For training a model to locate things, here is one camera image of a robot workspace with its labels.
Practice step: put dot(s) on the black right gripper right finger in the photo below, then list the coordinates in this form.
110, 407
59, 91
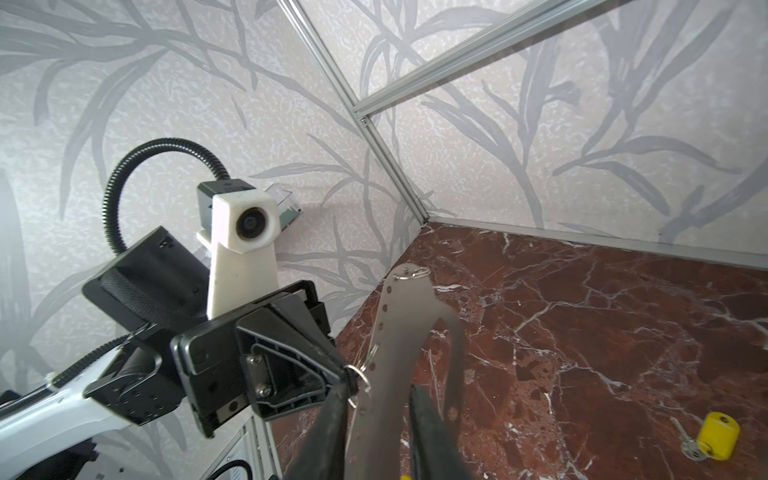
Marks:
432, 454

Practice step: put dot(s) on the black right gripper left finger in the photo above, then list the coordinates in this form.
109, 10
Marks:
322, 455

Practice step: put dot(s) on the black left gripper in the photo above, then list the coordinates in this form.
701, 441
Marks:
289, 357

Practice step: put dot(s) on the silver metal key holder plate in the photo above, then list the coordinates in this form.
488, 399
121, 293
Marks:
407, 313

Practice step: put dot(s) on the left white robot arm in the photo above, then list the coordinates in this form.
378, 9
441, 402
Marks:
132, 380

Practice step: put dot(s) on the small silver key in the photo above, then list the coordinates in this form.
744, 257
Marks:
689, 446

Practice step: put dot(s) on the yellow key tag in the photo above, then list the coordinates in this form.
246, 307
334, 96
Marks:
718, 436

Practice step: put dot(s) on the clear plastic wall tray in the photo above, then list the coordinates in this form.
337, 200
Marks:
288, 207

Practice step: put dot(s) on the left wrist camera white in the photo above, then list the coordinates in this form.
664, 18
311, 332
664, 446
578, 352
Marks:
240, 224

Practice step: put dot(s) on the aluminium cage frame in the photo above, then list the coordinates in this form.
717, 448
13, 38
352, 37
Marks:
630, 124

